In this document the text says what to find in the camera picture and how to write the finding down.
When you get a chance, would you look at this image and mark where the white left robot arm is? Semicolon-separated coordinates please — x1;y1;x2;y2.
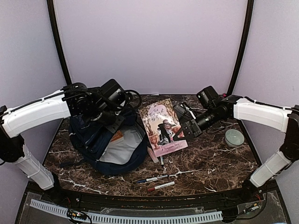
0;79;129;203

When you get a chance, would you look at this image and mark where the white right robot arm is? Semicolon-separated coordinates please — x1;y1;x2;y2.
173;95;299;203

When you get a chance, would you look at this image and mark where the navy blue student backpack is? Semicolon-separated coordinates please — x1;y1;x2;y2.
60;111;148;175

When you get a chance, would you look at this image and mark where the grey slotted cable duct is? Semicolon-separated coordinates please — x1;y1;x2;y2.
29;199;223;224

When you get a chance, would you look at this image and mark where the green bowl right side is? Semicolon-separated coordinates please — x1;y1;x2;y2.
225;129;245;147

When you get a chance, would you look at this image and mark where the red capped white marker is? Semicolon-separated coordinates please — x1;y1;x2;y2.
148;182;175;192

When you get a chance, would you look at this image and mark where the black capped white marker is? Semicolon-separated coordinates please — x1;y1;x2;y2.
160;156;165;169

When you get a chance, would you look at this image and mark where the blue capped white marker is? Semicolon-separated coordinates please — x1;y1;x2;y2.
136;175;169;183

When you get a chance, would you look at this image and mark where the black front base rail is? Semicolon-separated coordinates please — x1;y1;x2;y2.
25;181;278;210

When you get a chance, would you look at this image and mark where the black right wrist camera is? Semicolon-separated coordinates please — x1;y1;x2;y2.
196;86;222;109

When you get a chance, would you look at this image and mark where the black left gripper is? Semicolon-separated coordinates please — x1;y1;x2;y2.
88;105;126;134

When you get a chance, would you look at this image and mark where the pink Shakespeare paperback book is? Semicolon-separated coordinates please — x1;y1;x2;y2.
139;98;188;157

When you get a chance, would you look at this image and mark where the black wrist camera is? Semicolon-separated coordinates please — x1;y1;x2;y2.
196;86;222;109
100;79;126;108

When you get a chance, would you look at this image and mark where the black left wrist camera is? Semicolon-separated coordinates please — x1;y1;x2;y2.
100;79;126;108

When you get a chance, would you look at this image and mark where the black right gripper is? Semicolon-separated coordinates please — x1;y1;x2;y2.
173;106;222;140

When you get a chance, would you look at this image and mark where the orange treehouse paperback book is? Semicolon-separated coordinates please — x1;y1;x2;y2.
111;130;123;142

